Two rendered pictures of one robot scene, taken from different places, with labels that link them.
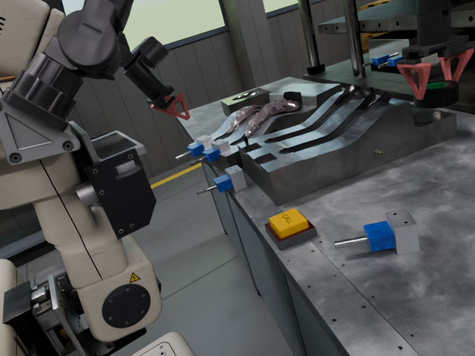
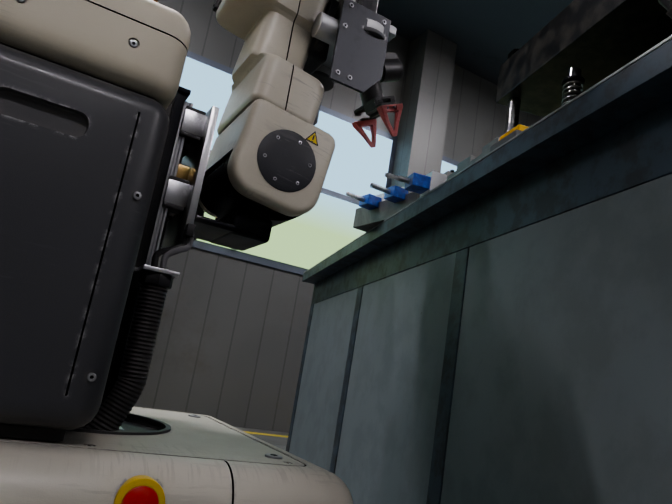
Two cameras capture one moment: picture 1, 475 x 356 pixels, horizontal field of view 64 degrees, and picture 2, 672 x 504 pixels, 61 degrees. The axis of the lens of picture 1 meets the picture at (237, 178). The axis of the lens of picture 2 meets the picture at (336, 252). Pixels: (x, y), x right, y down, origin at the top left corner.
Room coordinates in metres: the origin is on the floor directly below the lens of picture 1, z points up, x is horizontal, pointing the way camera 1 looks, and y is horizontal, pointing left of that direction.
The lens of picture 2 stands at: (-0.19, 0.26, 0.39)
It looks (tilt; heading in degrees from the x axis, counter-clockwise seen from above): 13 degrees up; 356
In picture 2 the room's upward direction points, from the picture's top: 9 degrees clockwise
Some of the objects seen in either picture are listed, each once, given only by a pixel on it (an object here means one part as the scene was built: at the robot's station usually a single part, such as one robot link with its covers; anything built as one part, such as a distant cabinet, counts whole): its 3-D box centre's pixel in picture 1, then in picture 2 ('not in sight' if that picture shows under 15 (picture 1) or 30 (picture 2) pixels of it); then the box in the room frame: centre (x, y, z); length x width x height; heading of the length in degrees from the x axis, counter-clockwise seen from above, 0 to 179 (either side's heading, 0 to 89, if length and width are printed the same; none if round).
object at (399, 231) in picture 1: (372, 236); not in sight; (0.54, -0.19, 0.83); 0.13 x 0.05 x 0.05; 80
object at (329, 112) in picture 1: (329, 116); not in sight; (0.96, -0.28, 0.92); 0.35 x 0.16 x 0.09; 100
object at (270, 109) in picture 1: (263, 111); not in sight; (1.29, -0.15, 0.90); 0.26 x 0.18 x 0.08; 117
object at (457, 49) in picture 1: (445, 66); not in sight; (0.73, -0.46, 1.02); 0.07 x 0.07 x 0.09; 15
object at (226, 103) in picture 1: (246, 103); not in sight; (1.75, -0.14, 0.83); 0.20 x 0.15 x 0.07; 100
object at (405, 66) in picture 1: (424, 73); not in sight; (0.72, -0.40, 1.02); 0.07 x 0.07 x 0.09; 15
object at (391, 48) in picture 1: (439, 43); not in sight; (1.63, -0.99, 0.87); 0.50 x 0.27 x 0.17; 100
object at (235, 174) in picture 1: (220, 184); (413, 182); (0.94, 0.05, 0.83); 0.13 x 0.05 x 0.05; 102
